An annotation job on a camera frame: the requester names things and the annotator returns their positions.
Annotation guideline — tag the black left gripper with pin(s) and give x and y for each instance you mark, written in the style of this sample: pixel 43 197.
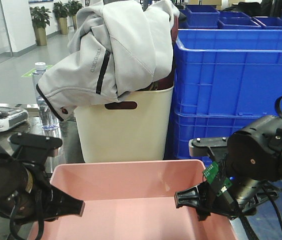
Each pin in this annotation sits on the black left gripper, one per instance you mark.
pixel 36 199

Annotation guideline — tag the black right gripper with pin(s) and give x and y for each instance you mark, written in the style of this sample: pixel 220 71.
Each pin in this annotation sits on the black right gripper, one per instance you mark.
pixel 245 195

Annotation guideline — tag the pink plastic bin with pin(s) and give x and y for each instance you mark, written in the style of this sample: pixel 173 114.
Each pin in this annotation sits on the pink plastic bin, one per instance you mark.
pixel 133 201

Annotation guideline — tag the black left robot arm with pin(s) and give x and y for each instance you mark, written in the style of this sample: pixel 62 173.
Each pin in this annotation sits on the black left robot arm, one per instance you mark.
pixel 10 171

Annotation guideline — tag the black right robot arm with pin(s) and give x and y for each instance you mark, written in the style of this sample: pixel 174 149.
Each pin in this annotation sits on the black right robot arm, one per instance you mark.
pixel 241 166

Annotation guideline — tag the small blue bin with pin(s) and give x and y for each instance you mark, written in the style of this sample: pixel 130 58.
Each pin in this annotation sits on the small blue bin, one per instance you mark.
pixel 268 22
pixel 202 16
pixel 230 20

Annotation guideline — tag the green circuit board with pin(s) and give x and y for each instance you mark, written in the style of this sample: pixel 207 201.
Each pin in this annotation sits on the green circuit board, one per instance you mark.
pixel 217 179

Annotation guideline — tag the clear water bottle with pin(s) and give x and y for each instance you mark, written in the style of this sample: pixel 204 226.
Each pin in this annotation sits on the clear water bottle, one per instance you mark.
pixel 48 120

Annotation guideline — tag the lower blue plastic crate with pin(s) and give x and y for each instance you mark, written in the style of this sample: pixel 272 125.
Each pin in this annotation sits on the lower blue plastic crate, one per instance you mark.
pixel 183 127

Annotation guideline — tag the cream plastic basket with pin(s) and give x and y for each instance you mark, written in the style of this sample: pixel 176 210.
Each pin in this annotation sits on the cream plastic basket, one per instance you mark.
pixel 132 130

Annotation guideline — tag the white remote controller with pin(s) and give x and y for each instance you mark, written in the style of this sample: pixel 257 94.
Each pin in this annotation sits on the white remote controller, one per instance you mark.
pixel 11 117

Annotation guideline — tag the large blue plastic crate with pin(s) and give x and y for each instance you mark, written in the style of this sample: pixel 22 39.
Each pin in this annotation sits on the large blue plastic crate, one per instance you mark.
pixel 235 72

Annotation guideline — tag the grey Triboard jacket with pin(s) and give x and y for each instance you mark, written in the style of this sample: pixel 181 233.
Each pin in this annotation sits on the grey Triboard jacket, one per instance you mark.
pixel 118 48

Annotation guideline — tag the potted plant gold pot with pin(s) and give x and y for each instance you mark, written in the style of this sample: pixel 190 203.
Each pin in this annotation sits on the potted plant gold pot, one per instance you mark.
pixel 40 19

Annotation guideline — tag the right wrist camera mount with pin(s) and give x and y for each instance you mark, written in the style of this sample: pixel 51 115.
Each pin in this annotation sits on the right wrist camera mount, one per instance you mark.
pixel 208 146

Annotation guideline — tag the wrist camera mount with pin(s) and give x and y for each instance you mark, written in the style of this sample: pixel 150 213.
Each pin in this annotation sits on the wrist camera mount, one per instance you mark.
pixel 32 145
pixel 208 146

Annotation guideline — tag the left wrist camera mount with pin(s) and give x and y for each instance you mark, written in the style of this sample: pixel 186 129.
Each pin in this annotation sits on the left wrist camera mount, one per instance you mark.
pixel 32 145

